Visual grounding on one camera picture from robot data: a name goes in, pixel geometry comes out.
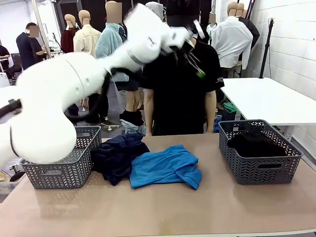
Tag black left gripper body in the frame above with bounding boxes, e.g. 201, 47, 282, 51
172, 39, 196, 56

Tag black garment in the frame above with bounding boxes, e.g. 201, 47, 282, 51
227, 130, 288, 158

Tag bright blue garment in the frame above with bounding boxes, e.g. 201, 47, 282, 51
129, 144, 202, 191

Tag person's right forearm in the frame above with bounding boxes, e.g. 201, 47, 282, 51
144, 89, 156, 137

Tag person's left forearm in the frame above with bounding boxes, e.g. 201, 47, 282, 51
204, 90, 218, 134

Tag small mannequin in white top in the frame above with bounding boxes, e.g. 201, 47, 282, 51
206, 13, 218, 38

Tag black cap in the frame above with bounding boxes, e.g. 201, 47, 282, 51
165, 0, 201, 25

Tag person in black t-shirt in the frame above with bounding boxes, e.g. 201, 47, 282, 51
142, 0, 225, 137

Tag mannequin in white shirt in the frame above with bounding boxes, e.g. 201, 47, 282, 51
211, 2, 254, 77

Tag green cloth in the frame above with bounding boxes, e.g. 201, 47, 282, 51
223, 102, 238, 114

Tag mannequin in black coat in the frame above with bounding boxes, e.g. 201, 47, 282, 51
236, 2, 261, 50

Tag mannequin in teal fleece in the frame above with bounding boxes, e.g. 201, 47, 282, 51
95, 1, 145, 136

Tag black tripod stand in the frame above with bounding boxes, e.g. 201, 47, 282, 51
259, 17, 275, 79

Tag large white table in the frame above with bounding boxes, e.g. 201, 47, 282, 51
219, 77, 316, 143

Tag light denim trousers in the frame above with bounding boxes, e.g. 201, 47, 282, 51
120, 119, 147, 136

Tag mannequin in cream jacket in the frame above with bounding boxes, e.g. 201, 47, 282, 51
73, 9, 102, 59

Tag mannequin in maroon dress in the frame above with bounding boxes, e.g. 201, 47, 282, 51
60, 13, 79, 54

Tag grey woven plastic basket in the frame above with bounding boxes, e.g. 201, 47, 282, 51
19, 125, 103, 190
218, 119, 304, 185

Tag silver metal pole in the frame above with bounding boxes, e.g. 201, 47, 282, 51
32, 0, 54, 61

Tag standing person in navy shirt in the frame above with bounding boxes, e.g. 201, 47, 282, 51
16, 22, 46, 71

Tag seated person in black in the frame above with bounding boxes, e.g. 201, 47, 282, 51
0, 45, 15, 79

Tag clear plastic storage bin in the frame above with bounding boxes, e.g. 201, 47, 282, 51
0, 162, 28, 196

